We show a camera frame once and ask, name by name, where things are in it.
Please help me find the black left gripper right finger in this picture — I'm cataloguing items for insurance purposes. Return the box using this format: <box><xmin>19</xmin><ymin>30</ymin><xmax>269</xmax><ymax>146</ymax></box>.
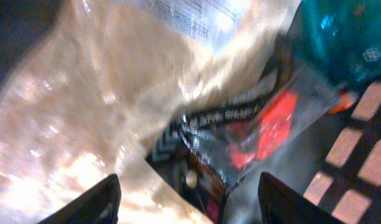
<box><xmin>258</xmin><ymin>172</ymin><xmax>343</xmax><ymax>224</ymax></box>

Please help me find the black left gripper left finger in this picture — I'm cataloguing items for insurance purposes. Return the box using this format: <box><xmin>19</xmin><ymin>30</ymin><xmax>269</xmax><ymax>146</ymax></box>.
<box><xmin>39</xmin><ymin>174</ymin><xmax>121</xmax><ymax>224</ymax></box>

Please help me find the black red snack packet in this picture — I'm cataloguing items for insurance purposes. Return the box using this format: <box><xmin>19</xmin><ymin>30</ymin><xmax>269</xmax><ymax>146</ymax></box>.
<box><xmin>146</xmin><ymin>36</ymin><xmax>357</xmax><ymax>223</ymax></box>

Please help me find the beige grain bag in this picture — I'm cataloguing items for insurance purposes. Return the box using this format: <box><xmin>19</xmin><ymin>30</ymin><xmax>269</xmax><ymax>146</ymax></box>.
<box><xmin>0</xmin><ymin>1</ymin><xmax>300</xmax><ymax>223</ymax></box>

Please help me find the teal mouthwash bottle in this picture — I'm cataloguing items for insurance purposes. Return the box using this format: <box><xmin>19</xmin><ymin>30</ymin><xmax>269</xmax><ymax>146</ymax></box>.
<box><xmin>291</xmin><ymin>0</ymin><xmax>381</xmax><ymax>88</ymax></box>

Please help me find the grey plastic basket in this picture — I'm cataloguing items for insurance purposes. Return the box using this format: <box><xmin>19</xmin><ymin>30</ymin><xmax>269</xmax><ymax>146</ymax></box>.
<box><xmin>223</xmin><ymin>75</ymin><xmax>381</xmax><ymax>223</ymax></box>

